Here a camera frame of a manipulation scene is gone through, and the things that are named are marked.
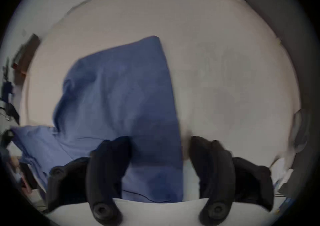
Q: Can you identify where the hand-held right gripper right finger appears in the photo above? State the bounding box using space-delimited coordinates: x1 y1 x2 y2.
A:
190 136 274 226

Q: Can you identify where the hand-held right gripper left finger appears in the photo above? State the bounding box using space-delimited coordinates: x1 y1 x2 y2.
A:
46 136 132 226

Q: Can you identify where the blue shirt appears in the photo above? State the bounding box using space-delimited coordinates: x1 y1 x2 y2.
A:
11 36 184 203

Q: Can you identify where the bed with beige sheet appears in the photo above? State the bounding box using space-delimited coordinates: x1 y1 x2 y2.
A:
19 0 301 203

